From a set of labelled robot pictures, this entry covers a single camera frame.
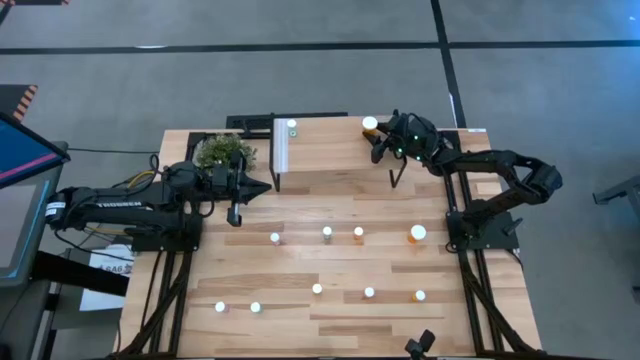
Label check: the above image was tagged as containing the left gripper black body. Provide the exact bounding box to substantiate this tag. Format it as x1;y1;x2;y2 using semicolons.
209;149;246;227

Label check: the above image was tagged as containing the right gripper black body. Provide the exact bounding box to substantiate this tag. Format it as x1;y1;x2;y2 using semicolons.
389;110;444;164

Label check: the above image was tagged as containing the wooden shelf with black legs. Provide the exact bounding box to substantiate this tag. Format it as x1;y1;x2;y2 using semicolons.
268;115;409;194

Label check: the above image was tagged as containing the artificial plant in black pot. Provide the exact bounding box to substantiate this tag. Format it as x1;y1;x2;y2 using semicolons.
194;132;259;176

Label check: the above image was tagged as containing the black power strip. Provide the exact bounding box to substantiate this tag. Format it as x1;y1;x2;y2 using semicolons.
225;111;350;132

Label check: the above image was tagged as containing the white paper sheet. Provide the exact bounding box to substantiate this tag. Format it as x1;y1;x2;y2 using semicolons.
79;243;136;312

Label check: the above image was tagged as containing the black stand beam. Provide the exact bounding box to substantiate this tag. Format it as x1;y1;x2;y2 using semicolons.
32;249;131;297

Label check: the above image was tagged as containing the grey metal stand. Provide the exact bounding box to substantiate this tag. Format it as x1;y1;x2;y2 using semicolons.
592;172;640;221

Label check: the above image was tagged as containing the large monitor with blue screen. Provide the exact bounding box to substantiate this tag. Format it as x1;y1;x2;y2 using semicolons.
0;110;71;289

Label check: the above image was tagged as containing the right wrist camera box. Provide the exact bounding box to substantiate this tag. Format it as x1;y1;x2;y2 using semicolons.
404;118;434;149

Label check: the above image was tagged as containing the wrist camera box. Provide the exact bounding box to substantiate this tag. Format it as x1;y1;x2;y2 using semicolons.
212;167;232;195
404;118;434;149

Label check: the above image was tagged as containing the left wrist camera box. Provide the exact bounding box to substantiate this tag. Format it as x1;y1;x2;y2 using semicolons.
212;167;232;195

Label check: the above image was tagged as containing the yellow cable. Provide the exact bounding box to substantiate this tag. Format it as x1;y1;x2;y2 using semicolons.
112;169;159;194

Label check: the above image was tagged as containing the black aluminium rig frame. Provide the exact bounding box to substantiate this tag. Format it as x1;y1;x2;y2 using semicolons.
112;110;546;360

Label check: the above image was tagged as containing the small black camera device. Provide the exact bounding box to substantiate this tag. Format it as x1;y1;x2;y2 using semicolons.
403;328;437;360

